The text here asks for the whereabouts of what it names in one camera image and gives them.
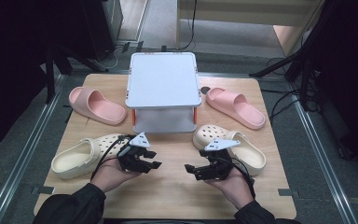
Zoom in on black hanging cable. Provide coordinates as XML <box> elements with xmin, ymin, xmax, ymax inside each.
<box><xmin>180</xmin><ymin>0</ymin><xmax>199</xmax><ymax>51</ymax></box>

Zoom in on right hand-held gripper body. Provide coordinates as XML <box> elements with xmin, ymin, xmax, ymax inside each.
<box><xmin>204</xmin><ymin>138</ymin><xmax>241</xmax><ymax>182</ymax></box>

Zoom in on hand-held gripper black cable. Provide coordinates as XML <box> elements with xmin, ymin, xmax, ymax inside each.
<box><xmin>228</xmin><ymin>157</ymin><xmax>257</xmax><ymax>200</ymax></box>
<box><xmin>90</xmin><ymin>133</ymin><xmax>135</xmax><ymax>181</ymax></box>

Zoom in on left hand-held gripper black cable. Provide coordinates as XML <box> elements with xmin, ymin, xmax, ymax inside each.
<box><xmin>90</xmin><ymin>133</ymin><xmax>135</xmax><ymax>181</ymax></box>

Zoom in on grey tape strip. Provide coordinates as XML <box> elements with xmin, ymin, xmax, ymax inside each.
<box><xmin>277</xmin><ymin>188</ymin><xmax>301</xmax><ymax>199</ymax></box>
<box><xmin>31</xmin><ymin>185</ymin><xmax>56</xmax><ymax>196</ymax></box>

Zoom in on long metal floor rail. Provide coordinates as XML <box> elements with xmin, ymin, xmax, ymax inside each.
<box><xmin>0</xmin><ymin>74</ymin><xmax>67</xmax><ymax>224</ymax></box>
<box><xmin>292</xmin><ymin>98</ymin><xmax>358</xmax><ymax>224</ymax></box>

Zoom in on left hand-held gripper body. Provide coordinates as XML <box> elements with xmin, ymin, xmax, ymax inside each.
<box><xmin>117</xmin><ymin>132</ymin><xmax>152</xmax><ymax>175</ymax></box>

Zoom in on light wooden furniture frame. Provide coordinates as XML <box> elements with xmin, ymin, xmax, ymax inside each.
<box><xmin>176</xmin><ymin>0</ymin><xmax>324</xmax><ymax>58</ymax></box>

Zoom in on cream perforated clog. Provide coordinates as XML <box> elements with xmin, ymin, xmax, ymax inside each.
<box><xmin>192</xmin><ymin>124</ymin><xmax>268</xmax><ymax>177</ymax></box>
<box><xmin>50</xmin><ymin>133</ymin><xmax>138</xmax><ymax>180</ymax></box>

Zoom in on pink slide slipper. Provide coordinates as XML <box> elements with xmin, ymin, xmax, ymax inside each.
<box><xmin>205</xmin><ymin>87</ymin><xmax>267</xmax><ymax>131</ymax></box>
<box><xmin>68</xmin><ymin>86</ymin><xmax>129</xmax><ymax>126</ymax></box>

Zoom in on black floor cables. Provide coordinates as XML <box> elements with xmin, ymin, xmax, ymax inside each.
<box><xmin>266</xmin><ymin>56</ymin><xmax>322</xmax><ymax>123</ymax></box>

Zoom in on right hand-held gripper black cable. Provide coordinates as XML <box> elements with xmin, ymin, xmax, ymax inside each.
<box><xmin>228</xmin><ymin>157</ymin><xmax>257</xmax><ymax>200</ymax></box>

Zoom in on white two-tier shoe rack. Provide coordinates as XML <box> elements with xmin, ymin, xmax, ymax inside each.
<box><xmin>124</xmin><ymin>51</ymin><xmax>203</xmax><ymax>134</ymax></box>

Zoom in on person's right hand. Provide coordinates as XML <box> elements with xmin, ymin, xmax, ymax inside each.
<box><xmin>204</xmin><ymin>173</ymin><xmax>255</xmax><ymax>210</ymax></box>

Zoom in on white floor cable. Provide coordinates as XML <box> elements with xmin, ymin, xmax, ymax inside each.
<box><xmin>93</xmin><ymin>46</ymin><xmax>119</xmax><ymax>71</ymax></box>

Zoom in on black metal stand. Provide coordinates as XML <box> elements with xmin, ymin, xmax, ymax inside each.
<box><xmin>249</xmin><ymin>0</ymin><xmax>334</xmax><ymax>111</ymax></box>

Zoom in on person's left hand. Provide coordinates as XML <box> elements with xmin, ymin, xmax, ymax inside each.
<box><xmin>90</xmin><ymin>158</ymin><xmax>141</xmax><ymax>193</ymax></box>

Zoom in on black tripod stand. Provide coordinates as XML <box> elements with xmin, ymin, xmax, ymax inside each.
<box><xmin>43</xmin><ymin>43</ymin><xmax>110</xmax><ymax>105</ymax></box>

